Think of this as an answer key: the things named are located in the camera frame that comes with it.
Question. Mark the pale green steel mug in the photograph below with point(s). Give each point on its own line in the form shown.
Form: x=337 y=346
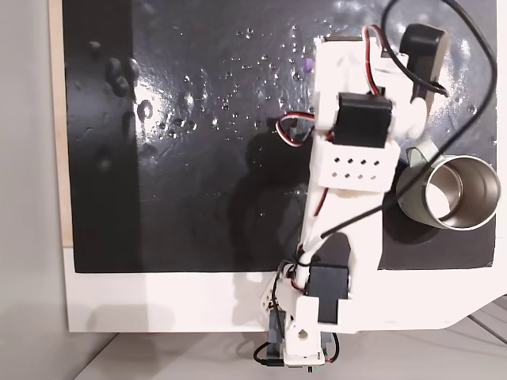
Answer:
x=455 y=194

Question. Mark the black table mat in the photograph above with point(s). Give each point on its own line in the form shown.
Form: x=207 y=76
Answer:
x=190 y=138

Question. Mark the black oval camera box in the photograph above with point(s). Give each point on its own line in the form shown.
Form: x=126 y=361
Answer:
x=420 y=47

